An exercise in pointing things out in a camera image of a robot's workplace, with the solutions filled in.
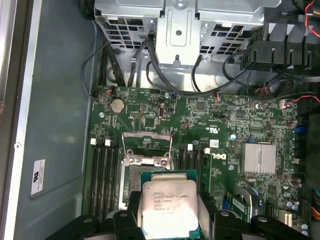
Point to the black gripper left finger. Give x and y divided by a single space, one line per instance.
125 225

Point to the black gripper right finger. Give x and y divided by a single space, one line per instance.
225 225

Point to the silver CPU chip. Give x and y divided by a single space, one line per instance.
170 200

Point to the metal socket cover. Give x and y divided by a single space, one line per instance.
147 134

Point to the CPU socket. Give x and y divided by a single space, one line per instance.
132 180

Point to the black RAM slot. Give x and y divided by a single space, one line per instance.
93 175
107 175
181 160
100 175
114 175
190 160
198 162

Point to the black graphics card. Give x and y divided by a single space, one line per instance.
240 203

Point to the green RAM stick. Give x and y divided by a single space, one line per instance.
206 172

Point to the silver chipset heatsink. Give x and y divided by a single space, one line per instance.
258 157

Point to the green motherboard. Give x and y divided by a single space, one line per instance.
212 120

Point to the silver internal USB port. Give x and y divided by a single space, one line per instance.
162 111

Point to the round coin battery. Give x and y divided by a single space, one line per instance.
117 105

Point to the black open PC case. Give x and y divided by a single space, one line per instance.
57 100

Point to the silver drive cage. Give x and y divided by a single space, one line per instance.
177 32

